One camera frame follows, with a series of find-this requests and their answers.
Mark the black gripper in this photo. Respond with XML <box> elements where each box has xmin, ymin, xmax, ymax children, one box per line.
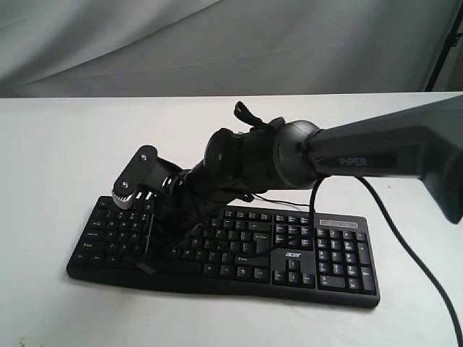
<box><xmin>136</xmin><ymin>166</ymin><xmax>253</xmax><ymax>274</ymax></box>

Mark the black acer keyboard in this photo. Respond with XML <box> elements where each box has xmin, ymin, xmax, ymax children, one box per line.
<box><xmin>67</xmin><ymin>194</ymin><xmax>381</xmax><ymax>308</ymax></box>

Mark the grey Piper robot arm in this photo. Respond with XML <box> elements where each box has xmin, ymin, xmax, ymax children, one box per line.
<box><xmin>142</xmin><ymin>96</ymin><xmax>462</xmax><ymax>271</ymax></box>

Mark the grey backdrop cloth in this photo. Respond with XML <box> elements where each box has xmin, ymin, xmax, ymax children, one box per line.
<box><xmin>1</xmin><ymin>1</ymin><xmax>459</xmax><ymax>98</ymax></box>

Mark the black tripod stand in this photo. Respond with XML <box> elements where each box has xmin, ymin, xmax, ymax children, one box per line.
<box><xmin>424</xmin><ymin>1</ymin><xmax>462</xmax><ymax>92</ymax></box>

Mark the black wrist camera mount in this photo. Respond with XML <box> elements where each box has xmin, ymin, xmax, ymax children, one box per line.
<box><xmin>111</xmin><ymin>145</ymin><xmax>182</xmax><ymax>210</ymax></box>

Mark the thin black cable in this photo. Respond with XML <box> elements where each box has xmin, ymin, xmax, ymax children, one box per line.
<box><xmin>249</xmin><ymin>193</ymin><xmax>315</xmax><ymax>216</ymax></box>

